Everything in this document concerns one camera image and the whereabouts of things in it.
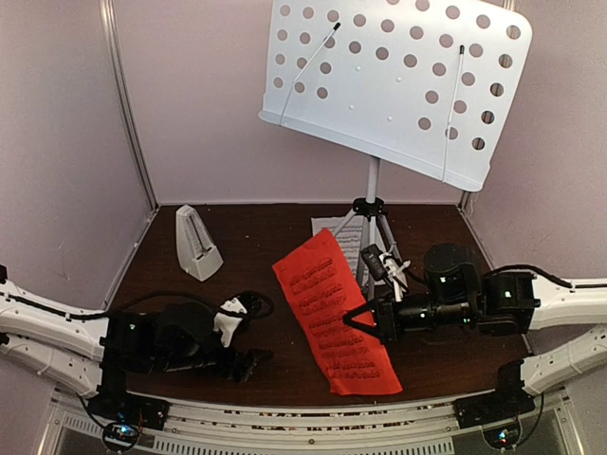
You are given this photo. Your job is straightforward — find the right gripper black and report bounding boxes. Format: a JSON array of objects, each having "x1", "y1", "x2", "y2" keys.
[{"x1": 342, "y1": 290, "x2": 475, "y2": 347}]

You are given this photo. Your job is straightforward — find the red sheet music page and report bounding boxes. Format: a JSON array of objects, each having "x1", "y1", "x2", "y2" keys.
[{"x1": 272, "y1": 228, "x2": 403, "y2": 396}]

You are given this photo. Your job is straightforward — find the grey metronome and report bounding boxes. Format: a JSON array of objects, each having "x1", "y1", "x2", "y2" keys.
[{"x1": 175, "y1": 205, "x2": 224, "y2": 282}]

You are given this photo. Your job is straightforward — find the white perforated music stand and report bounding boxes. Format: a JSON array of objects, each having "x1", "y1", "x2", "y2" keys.
[{"x1": 258, "y1": 0, "x2": 534, "y2": 298}]

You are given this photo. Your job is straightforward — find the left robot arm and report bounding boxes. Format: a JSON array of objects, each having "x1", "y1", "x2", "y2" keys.
[{"x1": 1, "y1": 275, "x2": 275, "y2": 421}]

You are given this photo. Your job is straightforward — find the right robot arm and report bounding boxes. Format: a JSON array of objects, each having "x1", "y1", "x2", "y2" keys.
[{"x1": 342, "y1": 244, "x2": 606, "y2": 422}]

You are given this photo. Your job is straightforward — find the white sheet music page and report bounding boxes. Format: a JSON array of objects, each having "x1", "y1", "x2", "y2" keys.
[{"x1": 310, "y1": 217, "x2": 363, "y2": 276}]

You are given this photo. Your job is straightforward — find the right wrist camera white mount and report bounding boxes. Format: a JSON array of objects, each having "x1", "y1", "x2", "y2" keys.
[{"x1": 360, "y1": 244, "x2": 411, "y2": 302}]

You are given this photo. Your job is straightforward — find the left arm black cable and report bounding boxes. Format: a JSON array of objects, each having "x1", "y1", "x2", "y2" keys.
[{"x1": 0, "y1": 283, "x2": 276, "y2": 323}]

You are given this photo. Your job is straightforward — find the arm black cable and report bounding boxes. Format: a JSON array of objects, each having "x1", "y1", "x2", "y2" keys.
[
  {"x1": 483, "y1": 264, "x2": 573, "y2": 290},
  {"x1": 0, "y1": 283, "x2": 276, "y2": 323}
]

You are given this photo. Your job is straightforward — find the aluminium front rail frame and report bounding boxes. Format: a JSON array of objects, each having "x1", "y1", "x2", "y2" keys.
[{"x1": 37, "y1": 390, "x2": 584, "y2": 454}]

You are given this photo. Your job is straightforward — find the right aluminium corner post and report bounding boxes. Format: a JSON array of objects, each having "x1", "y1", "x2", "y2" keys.
[{"x1": 457, "y1": 191, "x2": 478, "y2": 216}]

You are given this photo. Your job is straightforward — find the aluminium corner post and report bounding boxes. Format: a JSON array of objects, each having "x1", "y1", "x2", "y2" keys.
[
  {"x1": 457, "y1": 191, "x2": 478, "y2": 216},
  {"x1": 99, "y1": 0, "x2": 159, "y2": 211}
]

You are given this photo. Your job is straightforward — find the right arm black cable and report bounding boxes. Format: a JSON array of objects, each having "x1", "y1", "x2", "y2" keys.
[{"x1": 483, "y1": 264, "x2": 573, "y2": 290}]

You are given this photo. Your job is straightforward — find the left aluminium corner post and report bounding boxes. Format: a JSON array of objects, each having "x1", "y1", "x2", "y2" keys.
[{"x1": 99, "y1": 0, "x2": 159, "y2": 211}]

